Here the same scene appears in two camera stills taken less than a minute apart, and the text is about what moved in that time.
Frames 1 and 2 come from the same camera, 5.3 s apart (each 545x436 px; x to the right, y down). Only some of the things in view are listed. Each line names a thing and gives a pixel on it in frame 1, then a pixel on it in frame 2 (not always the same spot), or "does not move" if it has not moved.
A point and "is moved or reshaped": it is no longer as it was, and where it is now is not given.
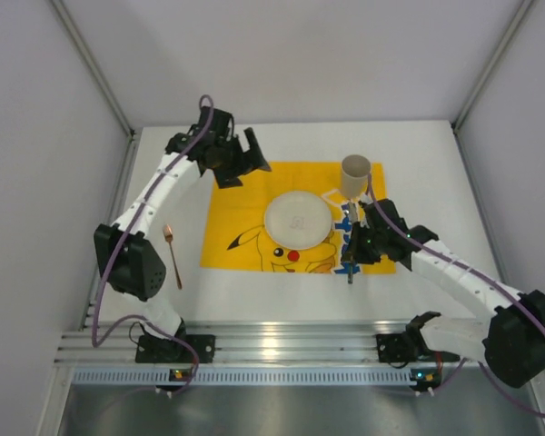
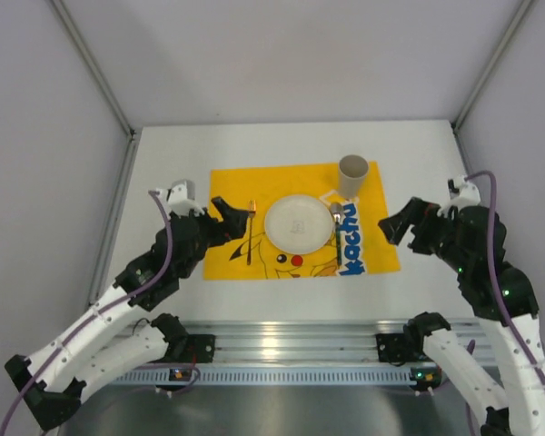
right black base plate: (401, 349) does not move
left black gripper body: (238, 157) -> (213, 222)
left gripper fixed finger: (254, 158) -> (234, 221)
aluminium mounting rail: (262, 341) does not move
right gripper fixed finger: (355, 244) -> (411, 213)
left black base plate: (162, 350) does not move
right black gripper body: (359, 238) -> (420, 231)
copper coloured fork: (169, 236) is moved or reshaped
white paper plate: (298, 220) does not move
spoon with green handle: (351, 211) -> (337, 210)
